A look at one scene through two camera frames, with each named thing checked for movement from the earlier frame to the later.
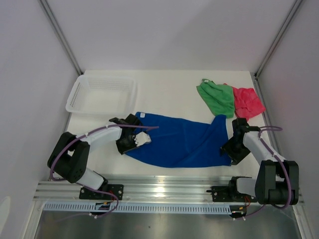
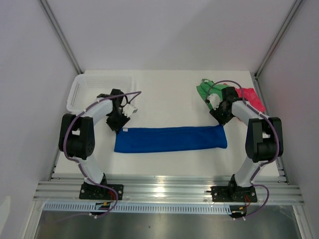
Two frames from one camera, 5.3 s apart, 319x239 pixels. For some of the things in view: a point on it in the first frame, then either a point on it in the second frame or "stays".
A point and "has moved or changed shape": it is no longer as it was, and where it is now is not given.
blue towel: (181, 143) has moved or changed shape
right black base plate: (230, 194) stays
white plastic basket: (103, 95) stays
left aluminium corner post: (56, 28) stays
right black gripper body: (236, 151) → (222, 116)
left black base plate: (117, 189) stays
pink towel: (246, 103) stays
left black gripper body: (124, 145) → (116, 119)
